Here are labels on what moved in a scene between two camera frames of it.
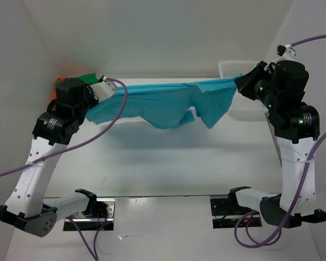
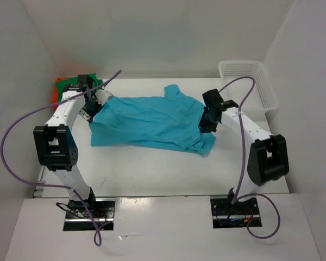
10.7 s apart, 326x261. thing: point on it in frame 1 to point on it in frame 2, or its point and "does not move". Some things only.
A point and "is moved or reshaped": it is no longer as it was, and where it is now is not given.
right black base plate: x=226 y=212 does not move
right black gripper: x=245 y=82 to x=204 y=128
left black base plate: x=100 y=218 does not move
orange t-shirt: x=57 y=79 does not move
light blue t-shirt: x=164 y=106 is moved or reshaped
